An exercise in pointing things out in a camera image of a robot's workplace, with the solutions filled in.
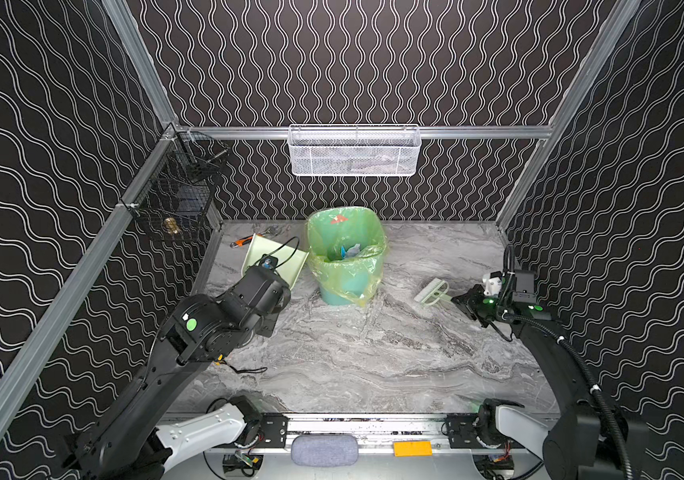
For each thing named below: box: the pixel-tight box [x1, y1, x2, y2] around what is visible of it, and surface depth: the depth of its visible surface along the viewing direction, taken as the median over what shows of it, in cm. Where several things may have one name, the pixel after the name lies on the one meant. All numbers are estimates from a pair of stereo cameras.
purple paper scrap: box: [340, 243, 361, 259], surface depth 102 cm
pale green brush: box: [414, 278, 453, 306], surface depth 93 cm
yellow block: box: [393, 440, 433, 457], surface depth 74 cm
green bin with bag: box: [306, 206, 388, 307], surface depth 85 cm
